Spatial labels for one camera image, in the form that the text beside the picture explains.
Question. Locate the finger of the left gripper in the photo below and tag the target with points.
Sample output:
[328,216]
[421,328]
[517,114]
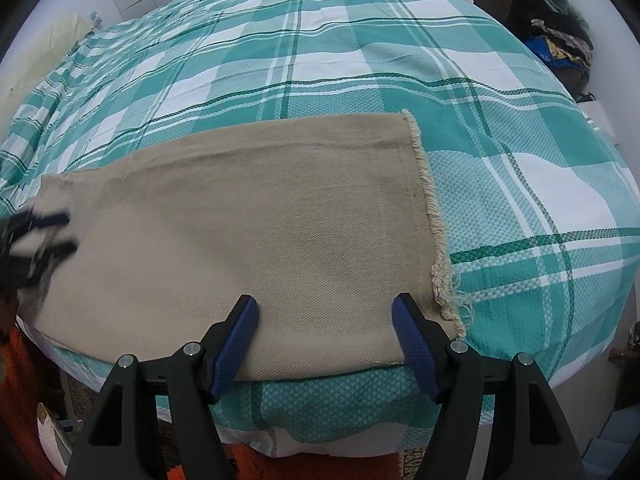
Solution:
[49,220]
[46,255]

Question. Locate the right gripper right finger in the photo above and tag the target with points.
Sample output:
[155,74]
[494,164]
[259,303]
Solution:
[423,343]

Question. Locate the orange red rug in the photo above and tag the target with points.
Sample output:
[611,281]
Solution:
[19,401]

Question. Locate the pile of dark clothes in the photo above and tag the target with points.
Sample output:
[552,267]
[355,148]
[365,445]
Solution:
[558,34]

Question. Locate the beige khaki pants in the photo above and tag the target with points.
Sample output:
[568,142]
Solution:
[323,220]

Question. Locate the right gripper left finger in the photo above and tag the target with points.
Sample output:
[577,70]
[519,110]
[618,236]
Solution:
[225,344]

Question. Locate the teal plaid bedspread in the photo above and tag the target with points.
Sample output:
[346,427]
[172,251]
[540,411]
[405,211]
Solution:
[542,212]

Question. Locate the cream padded headboard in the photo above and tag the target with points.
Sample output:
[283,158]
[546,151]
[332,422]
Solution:
[37,61]

